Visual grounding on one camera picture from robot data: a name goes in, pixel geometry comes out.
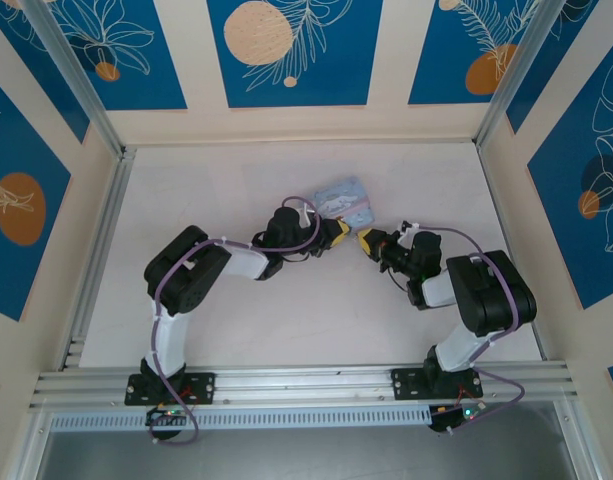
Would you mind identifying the lilac cartoon dog tin box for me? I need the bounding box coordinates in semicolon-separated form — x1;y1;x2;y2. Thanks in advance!
313;174;377;230

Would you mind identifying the black controller board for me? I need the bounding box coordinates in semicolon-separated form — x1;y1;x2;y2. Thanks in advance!
145;405;193;427
428;403;487;432

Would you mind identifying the grey metal panel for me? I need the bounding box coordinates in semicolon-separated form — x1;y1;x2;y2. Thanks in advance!
35;402;580;480

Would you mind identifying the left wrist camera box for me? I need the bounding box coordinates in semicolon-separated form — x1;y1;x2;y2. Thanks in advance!
298;202;322;229

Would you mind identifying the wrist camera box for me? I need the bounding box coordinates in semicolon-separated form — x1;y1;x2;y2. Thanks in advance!
298;202;322;229
394;220;422;246

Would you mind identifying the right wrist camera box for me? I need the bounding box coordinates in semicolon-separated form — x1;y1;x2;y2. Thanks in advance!
394;220;422;246

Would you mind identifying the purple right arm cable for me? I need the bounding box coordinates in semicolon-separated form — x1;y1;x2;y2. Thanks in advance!
408;223;527;436

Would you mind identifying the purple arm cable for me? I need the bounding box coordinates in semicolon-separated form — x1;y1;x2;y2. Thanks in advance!
149;195;322;445
408;223;527;436

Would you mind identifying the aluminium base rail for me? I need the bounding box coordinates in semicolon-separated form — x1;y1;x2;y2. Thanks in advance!
28;360;580;412

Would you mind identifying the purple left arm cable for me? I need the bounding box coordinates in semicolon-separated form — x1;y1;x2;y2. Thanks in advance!
149;195;322;445

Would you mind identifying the aluminium side rail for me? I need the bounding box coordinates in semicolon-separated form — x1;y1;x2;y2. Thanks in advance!
58;147;138;372

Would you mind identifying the grey slotted cable duct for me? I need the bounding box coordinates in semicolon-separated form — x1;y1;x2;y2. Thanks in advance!
49;404;435;432

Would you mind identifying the aluminium upright frame post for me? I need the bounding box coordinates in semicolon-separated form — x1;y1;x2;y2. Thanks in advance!
23;0;127;159
474;0;567;151

